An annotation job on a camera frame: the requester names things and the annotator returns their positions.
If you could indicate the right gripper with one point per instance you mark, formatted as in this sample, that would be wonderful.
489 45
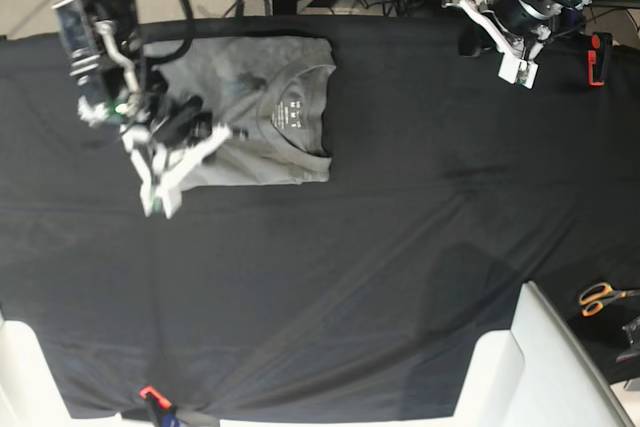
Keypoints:
137 103

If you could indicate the grey T-shirt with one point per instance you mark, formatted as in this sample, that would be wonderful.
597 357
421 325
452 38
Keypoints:
272 88

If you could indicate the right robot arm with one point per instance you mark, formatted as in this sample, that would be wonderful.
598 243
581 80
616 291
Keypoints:
108 33

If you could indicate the red clamp on right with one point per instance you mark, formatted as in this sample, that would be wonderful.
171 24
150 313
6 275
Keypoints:
599 57

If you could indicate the black table cloth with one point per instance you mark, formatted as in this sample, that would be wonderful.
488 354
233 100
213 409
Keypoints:
359 299

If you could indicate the orange black clamp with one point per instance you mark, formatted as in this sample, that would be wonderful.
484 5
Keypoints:
161 411

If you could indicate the orange handled scissors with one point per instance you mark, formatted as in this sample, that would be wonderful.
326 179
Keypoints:
595 298

